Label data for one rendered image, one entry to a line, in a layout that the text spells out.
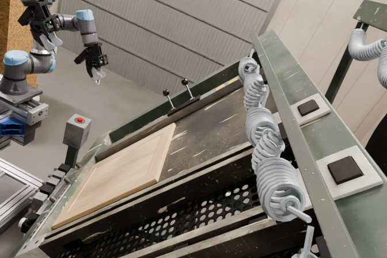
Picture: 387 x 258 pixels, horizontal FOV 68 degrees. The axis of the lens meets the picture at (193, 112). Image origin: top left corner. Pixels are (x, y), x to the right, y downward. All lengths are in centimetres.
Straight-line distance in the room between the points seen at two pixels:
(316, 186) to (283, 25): 391
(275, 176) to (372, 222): 15
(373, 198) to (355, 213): 4
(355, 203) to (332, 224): 23
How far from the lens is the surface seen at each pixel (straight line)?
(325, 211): 31
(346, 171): 56
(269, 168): 46
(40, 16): 118
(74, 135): 201
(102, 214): 106
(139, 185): 115
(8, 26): 318
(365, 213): 51
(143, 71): 472
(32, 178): 257
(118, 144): 168
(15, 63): 188
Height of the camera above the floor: 208
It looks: 27 degrees down
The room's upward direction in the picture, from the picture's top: 24 degrees clockwise
